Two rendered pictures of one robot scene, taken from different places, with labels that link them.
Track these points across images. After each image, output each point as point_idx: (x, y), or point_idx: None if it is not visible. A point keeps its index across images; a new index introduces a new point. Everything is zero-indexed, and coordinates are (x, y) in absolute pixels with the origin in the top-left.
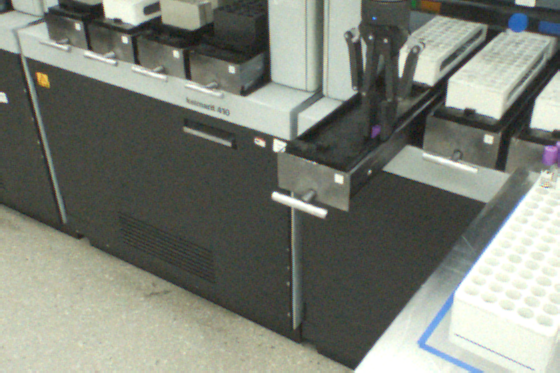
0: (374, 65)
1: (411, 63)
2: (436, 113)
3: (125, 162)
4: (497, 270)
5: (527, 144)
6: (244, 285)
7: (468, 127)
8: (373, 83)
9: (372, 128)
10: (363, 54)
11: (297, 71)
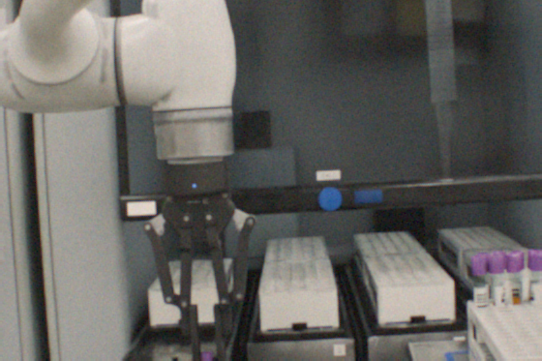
0: (191, 260)
1: (248, 240)
2: (258, 338)
3: None
4: (521, 343)
5: (390, 339)
6: None
7: (309, 342)
8: (191, 289)
9: (201, 354)
10: (114, 302)
11: (6, 358)
